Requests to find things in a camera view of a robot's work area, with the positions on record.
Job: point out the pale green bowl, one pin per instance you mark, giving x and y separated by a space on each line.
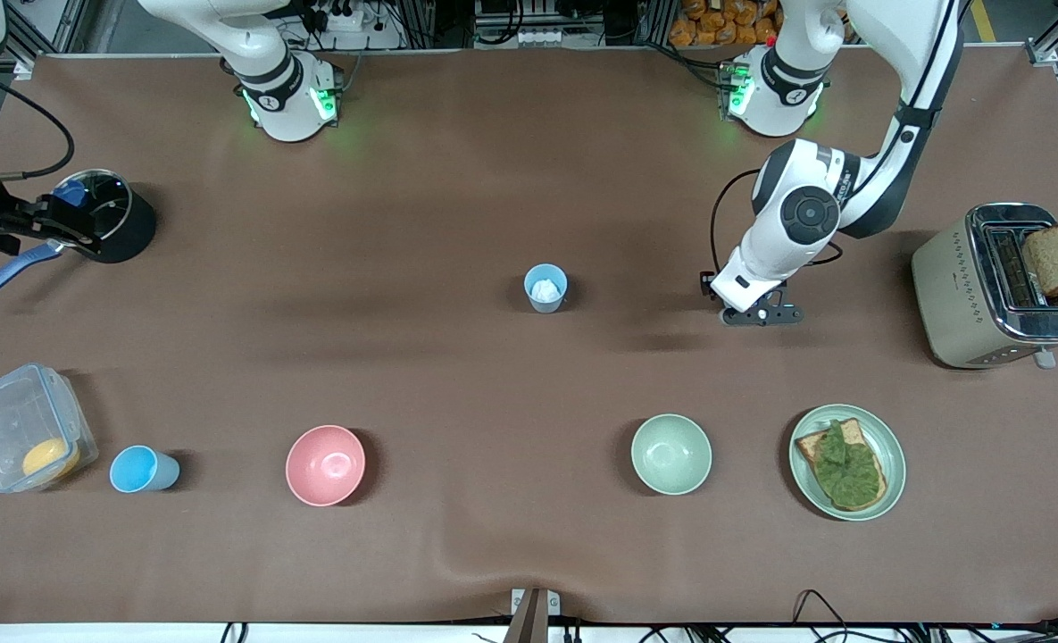
671 454

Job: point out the crumpled white paper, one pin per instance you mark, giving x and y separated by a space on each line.
545 290

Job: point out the beige chrome toaster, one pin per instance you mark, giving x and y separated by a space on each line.
957 295

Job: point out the blue cup with white paper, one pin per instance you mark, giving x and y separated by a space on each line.
546 306

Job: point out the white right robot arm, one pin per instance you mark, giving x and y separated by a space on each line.
283 98

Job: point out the yellow round food piece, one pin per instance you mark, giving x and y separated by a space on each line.
51 457

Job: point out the pale green plate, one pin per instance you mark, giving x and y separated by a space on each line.
887 451

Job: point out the pink bowl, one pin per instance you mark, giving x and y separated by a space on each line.
325 464

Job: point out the bag of orange snacks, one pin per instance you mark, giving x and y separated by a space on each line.
725 22

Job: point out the green lettuce leaf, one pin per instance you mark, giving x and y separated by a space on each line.
850 469

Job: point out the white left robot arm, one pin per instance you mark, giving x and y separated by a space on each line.
774 250

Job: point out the aluminium frame corner bracket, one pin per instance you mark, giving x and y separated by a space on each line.
1042 52
24 68

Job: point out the toast slice under lettuce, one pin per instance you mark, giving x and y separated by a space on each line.
812 444

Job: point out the clear plastic container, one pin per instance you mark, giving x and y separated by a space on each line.
11 415

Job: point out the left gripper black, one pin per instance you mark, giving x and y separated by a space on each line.
705 283

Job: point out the plain blue cup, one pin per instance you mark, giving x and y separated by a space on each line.
131 469

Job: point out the brown table cloth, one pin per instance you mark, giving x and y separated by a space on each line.
493 402

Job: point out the white power strip with plugs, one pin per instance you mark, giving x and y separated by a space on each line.
341 18

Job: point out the glass lid with blue knob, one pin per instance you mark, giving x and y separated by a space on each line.
111 201

